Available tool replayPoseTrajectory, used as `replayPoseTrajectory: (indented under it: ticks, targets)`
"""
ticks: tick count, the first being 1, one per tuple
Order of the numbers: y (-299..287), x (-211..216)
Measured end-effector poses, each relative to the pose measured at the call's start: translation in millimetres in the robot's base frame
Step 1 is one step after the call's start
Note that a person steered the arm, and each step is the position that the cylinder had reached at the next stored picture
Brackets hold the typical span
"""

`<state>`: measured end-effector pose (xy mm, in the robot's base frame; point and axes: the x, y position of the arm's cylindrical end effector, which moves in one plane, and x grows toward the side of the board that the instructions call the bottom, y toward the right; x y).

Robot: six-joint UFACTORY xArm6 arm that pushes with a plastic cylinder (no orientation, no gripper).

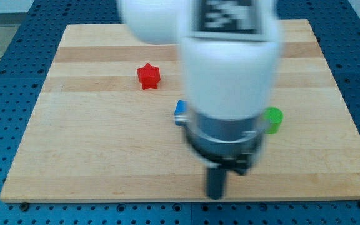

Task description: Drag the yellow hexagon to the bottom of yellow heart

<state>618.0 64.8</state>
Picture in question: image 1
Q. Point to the light wooden board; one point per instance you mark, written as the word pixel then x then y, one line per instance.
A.
pixel 95 136

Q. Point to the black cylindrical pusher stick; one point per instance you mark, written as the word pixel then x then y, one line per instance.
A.
pixel 215 182

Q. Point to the green cylinder block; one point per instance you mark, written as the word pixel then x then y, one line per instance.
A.
pixel 274 117

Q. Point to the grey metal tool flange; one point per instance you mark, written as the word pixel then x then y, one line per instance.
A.
pixel 232 144

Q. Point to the black and white marker tag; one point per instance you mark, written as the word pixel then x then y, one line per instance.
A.
pixel 227 16

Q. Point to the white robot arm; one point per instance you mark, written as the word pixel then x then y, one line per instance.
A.
pixel 229 53

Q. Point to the blue cube block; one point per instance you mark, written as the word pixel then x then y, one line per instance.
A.
pixel 180 113

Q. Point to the red star block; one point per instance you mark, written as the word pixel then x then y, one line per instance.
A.
pixel 149 76

